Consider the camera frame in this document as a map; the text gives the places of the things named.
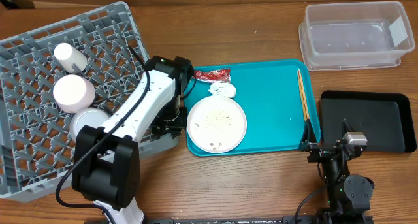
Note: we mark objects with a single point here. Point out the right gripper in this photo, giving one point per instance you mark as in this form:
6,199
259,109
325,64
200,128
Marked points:
321,151

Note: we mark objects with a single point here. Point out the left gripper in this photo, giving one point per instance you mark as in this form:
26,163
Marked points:
168,127

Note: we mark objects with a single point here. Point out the grey bowl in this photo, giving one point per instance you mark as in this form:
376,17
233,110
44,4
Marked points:
92,117

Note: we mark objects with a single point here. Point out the white cup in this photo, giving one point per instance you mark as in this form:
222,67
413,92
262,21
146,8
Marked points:
70,58

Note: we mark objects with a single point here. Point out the grey plastic dish rack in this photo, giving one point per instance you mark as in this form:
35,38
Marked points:
36,145

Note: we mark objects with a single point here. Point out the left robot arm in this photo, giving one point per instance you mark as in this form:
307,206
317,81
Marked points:
107,157

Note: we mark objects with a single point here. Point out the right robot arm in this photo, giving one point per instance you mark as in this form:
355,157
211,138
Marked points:
348,195

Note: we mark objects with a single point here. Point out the large white dirty plate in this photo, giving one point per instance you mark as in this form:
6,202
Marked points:
216,124

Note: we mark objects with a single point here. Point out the wooden chopstick right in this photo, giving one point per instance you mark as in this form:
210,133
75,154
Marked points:
304,93

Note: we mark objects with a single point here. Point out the black plastic tray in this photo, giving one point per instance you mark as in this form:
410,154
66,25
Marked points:
384,118

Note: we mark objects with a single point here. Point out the crumpled white tissue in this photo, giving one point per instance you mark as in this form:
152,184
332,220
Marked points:
222,89

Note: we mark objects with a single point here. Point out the red snack wrapper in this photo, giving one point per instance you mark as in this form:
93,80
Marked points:
218,75

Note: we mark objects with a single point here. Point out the teal serving tray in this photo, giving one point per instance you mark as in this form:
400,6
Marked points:
268,93

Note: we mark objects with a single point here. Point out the clear plastic storage bin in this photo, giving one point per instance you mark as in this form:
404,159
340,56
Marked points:
361,35

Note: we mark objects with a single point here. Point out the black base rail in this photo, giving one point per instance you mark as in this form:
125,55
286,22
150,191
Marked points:
283,220

